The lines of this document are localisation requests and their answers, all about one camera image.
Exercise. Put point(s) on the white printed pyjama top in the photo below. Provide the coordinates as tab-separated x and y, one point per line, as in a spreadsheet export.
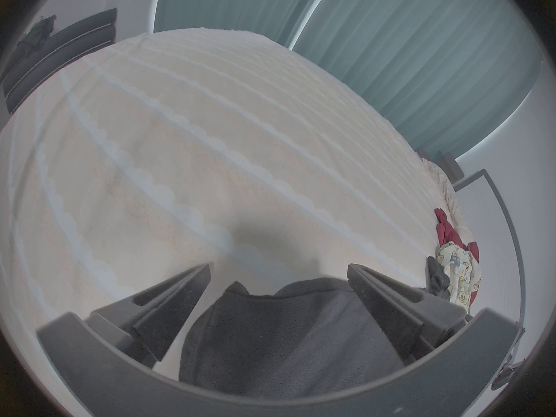
460	272

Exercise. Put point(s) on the dark red garment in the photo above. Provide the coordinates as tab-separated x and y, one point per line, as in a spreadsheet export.
447	233

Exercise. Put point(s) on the bed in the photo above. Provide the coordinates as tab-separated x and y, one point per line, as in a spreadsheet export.
217	146

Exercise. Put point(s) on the grey bedside table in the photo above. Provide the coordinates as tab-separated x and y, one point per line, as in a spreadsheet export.
449	165

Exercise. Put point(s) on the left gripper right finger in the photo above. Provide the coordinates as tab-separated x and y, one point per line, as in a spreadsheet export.
399	315

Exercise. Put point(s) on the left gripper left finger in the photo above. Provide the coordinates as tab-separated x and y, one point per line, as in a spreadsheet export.
165	315

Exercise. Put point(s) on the black polo shirt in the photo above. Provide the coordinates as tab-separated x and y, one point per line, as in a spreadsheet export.
282	341

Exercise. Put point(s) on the blue-green curtain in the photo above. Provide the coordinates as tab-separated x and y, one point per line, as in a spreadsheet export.
434	59
239	2

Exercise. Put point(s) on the cream pillow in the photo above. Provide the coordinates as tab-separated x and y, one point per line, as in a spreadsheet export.
447	193

